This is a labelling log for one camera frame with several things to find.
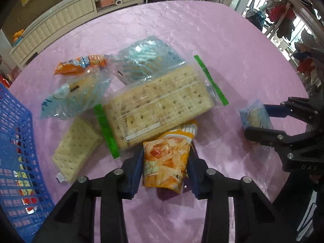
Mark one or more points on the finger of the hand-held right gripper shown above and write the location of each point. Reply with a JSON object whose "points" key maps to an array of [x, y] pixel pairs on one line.
{"points": [[263, 134], [276, 110]]}

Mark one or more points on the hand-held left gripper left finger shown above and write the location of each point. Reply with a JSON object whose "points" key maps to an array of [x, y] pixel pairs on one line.
{"points": [[135, 172]]}

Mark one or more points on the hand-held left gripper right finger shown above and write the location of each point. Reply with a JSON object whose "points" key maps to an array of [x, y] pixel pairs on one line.
{"points": [[196, 174]]}

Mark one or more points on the small blue cracker packet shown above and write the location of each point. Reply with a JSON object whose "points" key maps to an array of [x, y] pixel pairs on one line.
{"points": [[254, 117]]}

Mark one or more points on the orange chips packet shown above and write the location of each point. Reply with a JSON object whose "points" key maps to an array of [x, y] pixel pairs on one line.
{"points": [[164, 162]]}

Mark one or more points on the clear cracker packet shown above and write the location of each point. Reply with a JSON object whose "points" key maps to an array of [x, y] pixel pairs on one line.
{"points": [[76, 146]]}

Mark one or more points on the small orange snack packet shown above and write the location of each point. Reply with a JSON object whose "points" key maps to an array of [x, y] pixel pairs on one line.
{"points": [[78, 64]]}

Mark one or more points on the blue plastic basket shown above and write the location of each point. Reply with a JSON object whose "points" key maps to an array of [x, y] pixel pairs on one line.
{"points": [[10, 131]]}

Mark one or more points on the person's black striped trousers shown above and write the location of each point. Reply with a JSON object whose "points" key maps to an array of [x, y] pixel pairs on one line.
{"points": [[288, 195]]}

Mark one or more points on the large cracker pack green ends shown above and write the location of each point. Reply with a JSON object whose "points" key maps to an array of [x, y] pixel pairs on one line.
{"points": [[157, 101]]}

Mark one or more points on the clothes drying rack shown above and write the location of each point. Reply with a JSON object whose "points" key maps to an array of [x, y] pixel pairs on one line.
{"points": [[283, 15]]}

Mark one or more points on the blue wrapped cracker packet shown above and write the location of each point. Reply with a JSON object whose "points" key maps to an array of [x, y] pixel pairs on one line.
{"points": [[68, 98]]}

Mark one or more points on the pink tablecloth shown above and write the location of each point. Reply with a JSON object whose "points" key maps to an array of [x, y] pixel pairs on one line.
{"points": [[202, 43]]}

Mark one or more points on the red yellow snack packet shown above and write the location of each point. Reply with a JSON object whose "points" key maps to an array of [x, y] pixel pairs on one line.
{"points": [[24, 182]]}

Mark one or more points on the large blue cracker wrapper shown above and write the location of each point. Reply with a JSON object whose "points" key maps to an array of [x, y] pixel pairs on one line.
{"points": [[146, 58]]}

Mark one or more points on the cream tv cabinet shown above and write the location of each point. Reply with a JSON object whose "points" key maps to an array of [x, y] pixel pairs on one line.
{"points": [[63, 17]]}

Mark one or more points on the pink orange box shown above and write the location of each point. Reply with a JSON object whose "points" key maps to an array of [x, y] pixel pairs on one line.
{"points": [[105, 3]]}

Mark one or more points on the white paper roll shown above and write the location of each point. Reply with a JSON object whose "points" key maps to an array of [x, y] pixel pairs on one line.
{"points": [[119, 0]]}

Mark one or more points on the pile of oranges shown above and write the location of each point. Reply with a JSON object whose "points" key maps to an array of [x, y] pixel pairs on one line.
{"points": [[18, 36]]}

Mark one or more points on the dark wooden chair frame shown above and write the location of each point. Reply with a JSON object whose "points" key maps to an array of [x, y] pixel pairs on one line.
{"points": [[298, 6]]}

